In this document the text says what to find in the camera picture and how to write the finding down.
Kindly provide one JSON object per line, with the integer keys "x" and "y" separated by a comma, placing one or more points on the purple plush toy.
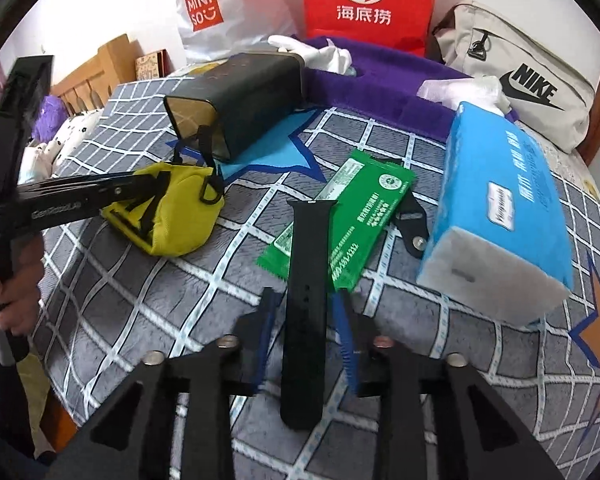
{"x": 50, "y": 115}

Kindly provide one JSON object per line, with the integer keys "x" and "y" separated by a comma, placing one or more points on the white dotted cloth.
{"x": 77, "y": 132}

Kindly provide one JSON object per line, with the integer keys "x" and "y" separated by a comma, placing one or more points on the white plastic bag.
{"x": 250, "y": 5}

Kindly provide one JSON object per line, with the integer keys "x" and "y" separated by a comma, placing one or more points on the person's left hand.
{"x": 22, "y": 300}

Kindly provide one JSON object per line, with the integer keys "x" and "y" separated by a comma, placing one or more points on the wooden headboard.
{"x": 110, "y": 60}

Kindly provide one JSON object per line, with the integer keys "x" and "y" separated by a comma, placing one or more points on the red paper bag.
{"x": 320, "y": 10}

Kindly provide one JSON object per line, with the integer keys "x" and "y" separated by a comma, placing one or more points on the beige sling bag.
{"x": 480, "y": 50}

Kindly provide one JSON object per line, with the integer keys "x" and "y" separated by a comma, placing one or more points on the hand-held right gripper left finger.
{"x": 262, "y": 342}

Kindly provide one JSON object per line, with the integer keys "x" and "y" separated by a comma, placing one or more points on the dark green box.
{"x": 250, "y": 100}

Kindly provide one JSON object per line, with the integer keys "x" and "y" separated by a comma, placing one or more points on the green sachet packet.
{"x": 375, "y": 200}

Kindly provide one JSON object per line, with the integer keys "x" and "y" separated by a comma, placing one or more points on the yellow-green sheet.
{"x": 32, "y": 380}

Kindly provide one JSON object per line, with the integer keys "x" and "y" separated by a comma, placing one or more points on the purple towel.
{"x": 380, "y": 95}

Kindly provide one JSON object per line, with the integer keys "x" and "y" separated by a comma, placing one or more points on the small brown box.
{"x": 150, "y": 65}

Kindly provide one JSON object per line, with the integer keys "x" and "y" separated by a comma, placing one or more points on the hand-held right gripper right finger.
{"x": 346, "y": 342}

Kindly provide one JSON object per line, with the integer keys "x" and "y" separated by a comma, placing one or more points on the white glove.
{"x": 310, "y": 52}

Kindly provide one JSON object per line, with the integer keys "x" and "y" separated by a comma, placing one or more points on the crinkled white plastic wrap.
{"x": 460, "y": 92}

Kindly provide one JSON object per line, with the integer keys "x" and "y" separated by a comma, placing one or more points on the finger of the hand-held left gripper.
{"x": 125, "y": 187}

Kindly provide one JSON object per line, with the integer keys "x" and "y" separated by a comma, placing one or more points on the blue tissue pack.
{"x": 495, "y": 200}

